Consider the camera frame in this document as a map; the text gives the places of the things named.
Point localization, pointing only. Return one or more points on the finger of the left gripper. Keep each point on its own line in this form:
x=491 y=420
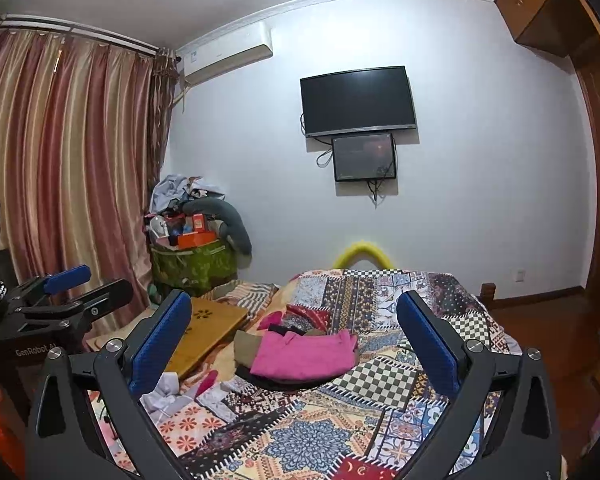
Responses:
x=102 y=300
x=54 y=284

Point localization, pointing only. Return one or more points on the white grey cloth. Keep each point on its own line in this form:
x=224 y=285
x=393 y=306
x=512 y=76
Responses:
x=167 y=398

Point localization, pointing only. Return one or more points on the green storage box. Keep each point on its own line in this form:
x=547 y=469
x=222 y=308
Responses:
x=195 y=270

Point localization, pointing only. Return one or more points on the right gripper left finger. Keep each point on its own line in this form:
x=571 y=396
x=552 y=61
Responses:
x=63 y=438

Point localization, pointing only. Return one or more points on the olive green folded pants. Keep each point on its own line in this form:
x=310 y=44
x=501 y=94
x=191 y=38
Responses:
x=255 y=352

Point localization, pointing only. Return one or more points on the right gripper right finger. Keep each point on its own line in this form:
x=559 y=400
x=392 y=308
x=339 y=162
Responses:
x=522 y=441

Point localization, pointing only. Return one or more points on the white air conditioner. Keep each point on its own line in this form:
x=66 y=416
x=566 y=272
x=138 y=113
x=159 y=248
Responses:
x=205 y=60

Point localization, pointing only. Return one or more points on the striped pink curtain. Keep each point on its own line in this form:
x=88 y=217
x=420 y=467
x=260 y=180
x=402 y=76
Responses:
x=83 y=131

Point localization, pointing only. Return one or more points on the pink pants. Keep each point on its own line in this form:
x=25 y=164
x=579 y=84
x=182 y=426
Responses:
x=300 y=358

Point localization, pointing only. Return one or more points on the large wall television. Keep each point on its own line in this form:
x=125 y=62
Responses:
x=375 y=99

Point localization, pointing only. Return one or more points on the grey neck pillow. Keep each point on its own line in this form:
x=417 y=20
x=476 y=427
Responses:
x=232 y=229

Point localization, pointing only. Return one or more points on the yellow round object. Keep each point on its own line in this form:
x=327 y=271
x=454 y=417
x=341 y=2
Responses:
x=363 y=250

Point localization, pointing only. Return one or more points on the small wall monitor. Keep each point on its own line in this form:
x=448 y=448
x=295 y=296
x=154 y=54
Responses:
x=364 y=157

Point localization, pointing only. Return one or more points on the orange box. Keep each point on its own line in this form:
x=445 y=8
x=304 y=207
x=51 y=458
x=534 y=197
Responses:
x=195 y=233

